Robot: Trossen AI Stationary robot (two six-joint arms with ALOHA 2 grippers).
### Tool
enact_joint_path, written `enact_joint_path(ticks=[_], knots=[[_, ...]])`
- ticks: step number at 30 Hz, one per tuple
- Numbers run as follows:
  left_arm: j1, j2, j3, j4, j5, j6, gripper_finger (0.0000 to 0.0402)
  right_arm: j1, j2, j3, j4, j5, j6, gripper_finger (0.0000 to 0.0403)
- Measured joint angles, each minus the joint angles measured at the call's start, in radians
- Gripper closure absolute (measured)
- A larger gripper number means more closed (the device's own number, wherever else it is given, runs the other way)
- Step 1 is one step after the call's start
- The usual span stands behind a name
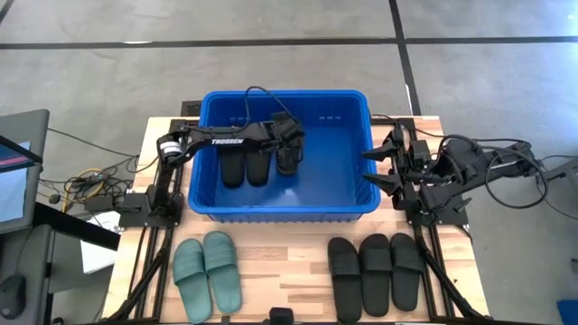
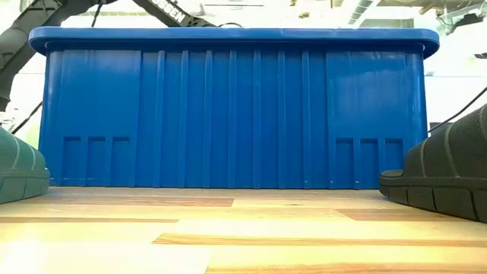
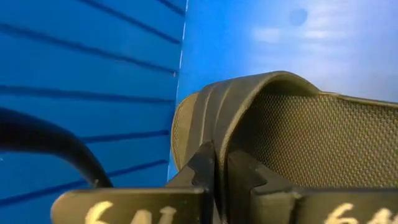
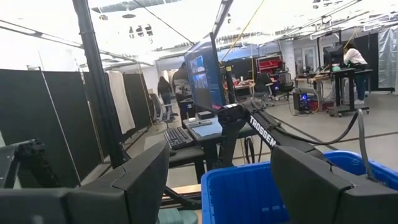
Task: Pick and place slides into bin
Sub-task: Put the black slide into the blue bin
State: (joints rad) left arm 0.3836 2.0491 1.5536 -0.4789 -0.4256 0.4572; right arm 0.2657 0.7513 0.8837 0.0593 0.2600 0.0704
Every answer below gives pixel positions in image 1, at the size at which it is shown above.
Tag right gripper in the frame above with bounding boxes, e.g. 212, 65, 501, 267
361, 126, 430, 224

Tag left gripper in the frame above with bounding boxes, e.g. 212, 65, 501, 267
269, 111, 307, 172

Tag black rubber slide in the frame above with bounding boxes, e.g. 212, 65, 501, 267
275, 143, 304, 177
390, 232, 424, 312
246, 148, 273, 187
219, 148, 247, 190
327, 237, 364, 324
359, 233, 393, 317

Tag green rubber slide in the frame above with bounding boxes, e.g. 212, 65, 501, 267
202, 230, 243, 315
172, 238, 213, 325

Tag blue plastic bin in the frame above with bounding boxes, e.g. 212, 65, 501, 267
188, 89, 383, 224

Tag black floor tape line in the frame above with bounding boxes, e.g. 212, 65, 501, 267
0, 35, 578, 50
388, 0, 422, 116

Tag black perforated box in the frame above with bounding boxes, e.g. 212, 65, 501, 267
181, 99, 204, 117

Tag black blocky object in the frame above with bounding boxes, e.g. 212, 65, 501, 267
269, 307, 295, 325

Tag grey metal stand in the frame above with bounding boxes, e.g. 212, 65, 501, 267
535, 155, 578, 190

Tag black power adapter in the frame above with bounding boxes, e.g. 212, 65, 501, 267
84, 194, 115, 213

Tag white printed paper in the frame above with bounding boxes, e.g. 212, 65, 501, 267
88, 210, 122, 232

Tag white sheet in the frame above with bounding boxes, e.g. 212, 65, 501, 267
79, 238, 118, 275

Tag black desk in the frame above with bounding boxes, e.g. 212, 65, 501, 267
0, 201, 122, 325

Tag blue object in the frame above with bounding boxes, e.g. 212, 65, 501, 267
556, 299, 578, 325

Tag grey computer monitor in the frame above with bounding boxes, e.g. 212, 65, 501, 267
0, 108, 51, 235

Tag grey desk mat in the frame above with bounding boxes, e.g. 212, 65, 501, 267
0, 224, 55, 325

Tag dark computer mouse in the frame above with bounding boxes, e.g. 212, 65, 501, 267
0, 274, 27, 320

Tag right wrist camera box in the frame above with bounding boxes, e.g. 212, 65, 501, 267
409, 139, 431, 164

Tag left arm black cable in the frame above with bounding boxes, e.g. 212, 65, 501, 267
243, 86, 302, 132

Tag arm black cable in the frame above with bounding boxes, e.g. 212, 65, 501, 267
243, 86, 302, 132
484, 139, 549, 210

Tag black aluminium rail frame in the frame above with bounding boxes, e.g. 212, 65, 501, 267
104, 117, 202, 324
369, 115, 494, 324

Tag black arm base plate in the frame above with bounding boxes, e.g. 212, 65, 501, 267
117, 192, 185, 228
403, 189, 471, 227

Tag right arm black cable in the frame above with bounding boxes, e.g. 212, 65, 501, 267
484, 139, 549, 210

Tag yellow cable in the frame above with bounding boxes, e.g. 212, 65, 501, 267
61, 168, 106, 213

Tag tangled black floor cables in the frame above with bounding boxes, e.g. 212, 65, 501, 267
38, 125, 142, 213

